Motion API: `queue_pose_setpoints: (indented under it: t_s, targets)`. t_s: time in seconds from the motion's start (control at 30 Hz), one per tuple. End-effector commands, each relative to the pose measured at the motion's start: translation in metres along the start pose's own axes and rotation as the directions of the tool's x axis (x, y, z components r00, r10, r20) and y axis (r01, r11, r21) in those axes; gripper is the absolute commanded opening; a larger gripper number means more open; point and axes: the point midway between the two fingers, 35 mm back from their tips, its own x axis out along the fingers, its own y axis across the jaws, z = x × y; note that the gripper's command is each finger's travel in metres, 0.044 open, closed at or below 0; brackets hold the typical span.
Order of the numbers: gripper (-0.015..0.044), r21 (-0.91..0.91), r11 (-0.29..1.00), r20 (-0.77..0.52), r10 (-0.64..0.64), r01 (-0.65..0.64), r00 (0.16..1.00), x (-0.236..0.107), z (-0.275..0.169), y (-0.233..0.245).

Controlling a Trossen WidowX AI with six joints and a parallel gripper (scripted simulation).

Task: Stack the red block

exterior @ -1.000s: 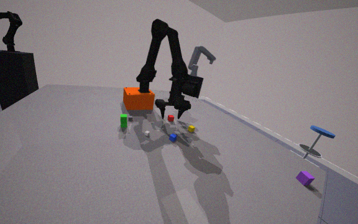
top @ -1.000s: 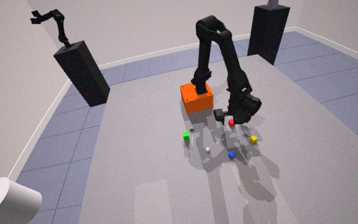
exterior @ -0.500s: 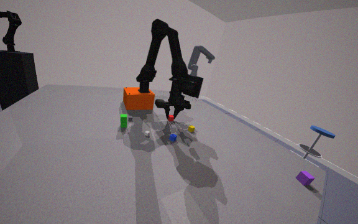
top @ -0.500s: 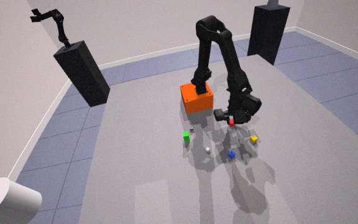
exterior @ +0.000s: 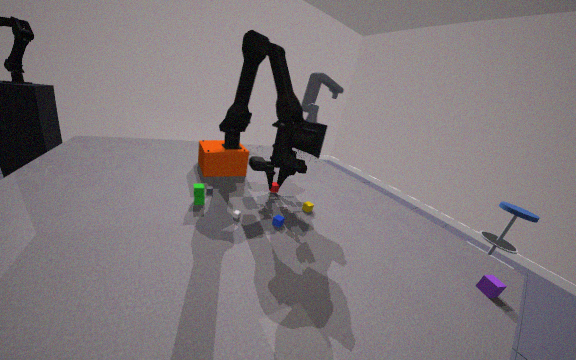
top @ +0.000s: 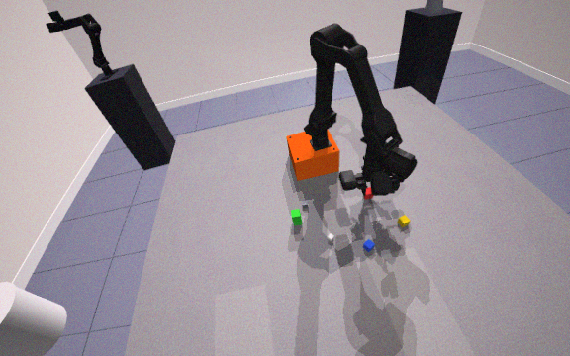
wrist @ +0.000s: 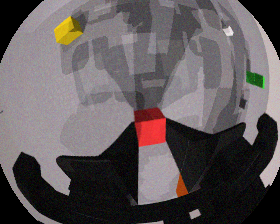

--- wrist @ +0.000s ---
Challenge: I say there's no green block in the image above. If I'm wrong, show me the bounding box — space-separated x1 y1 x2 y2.
254 73 265 89
246 71 256 85

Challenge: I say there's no yellow block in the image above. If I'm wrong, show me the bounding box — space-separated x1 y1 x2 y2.
54 16 83 45

